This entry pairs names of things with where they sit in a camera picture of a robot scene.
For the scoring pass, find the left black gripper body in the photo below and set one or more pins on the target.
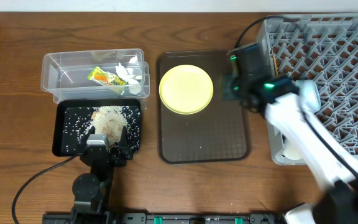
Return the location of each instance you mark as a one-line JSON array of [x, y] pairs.
[[111, 152]]

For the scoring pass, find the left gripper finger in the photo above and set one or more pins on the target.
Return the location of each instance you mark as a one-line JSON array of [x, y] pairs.
[[123, 144], [89, 132]]

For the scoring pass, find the rice food waste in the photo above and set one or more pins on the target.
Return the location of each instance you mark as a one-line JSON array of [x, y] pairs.
[[108, 120]]

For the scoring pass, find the green snack wrapper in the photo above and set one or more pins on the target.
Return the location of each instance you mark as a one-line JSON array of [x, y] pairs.
[[105, 78]]

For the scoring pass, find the white tissue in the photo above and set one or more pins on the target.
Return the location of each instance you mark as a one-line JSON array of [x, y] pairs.
[[129, 75]]

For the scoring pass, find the white cup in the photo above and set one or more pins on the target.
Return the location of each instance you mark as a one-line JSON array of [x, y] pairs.
[[290, 151]]

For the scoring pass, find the wooden chopstick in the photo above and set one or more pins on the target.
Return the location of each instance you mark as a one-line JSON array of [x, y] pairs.
[[275, 65]]

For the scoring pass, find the light blue bowl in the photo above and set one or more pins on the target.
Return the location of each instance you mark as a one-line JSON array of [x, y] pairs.
[[309, 91]]

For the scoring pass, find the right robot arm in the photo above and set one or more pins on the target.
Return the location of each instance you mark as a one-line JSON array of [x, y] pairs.
[[280, 102]]

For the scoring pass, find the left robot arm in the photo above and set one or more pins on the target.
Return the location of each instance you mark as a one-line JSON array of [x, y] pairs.
[[91, 190]]

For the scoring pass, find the black plastic waste tray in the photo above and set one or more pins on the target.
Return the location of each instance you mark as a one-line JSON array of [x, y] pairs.
[[64, 105]]

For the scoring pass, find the clear plastic waste bin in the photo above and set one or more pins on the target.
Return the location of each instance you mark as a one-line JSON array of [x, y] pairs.
[[64, 74]]

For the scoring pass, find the grey dishwasher rack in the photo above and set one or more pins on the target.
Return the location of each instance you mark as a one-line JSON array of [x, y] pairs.
[[322, 48]]

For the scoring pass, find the yellow round plate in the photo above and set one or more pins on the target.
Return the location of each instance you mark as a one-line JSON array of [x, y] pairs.
[[186, 89]]

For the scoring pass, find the dark brown serving tray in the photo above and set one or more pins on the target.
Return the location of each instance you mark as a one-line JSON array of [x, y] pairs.
[[220, 132]]

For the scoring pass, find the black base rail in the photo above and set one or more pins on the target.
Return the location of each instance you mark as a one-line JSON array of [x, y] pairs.
[[142, 218]]

